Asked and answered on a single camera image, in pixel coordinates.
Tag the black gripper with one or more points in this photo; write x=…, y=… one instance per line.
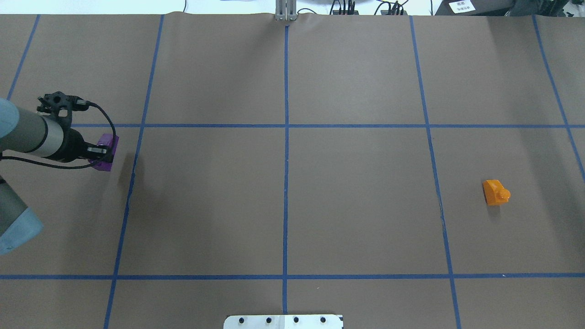
x=74, y=143

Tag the purple trapezoid block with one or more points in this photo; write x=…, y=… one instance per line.
x=108, y=145

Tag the orange trapezoid block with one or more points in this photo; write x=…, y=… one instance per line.
x=495, y=193

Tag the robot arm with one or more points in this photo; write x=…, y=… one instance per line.
x=47, y=134

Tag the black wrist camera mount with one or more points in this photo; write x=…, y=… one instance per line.
x=60, y=105

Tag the aluminium frame post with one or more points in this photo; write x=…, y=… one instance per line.
x=286, y=10

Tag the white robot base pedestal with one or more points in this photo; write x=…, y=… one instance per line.
x=283, y=321

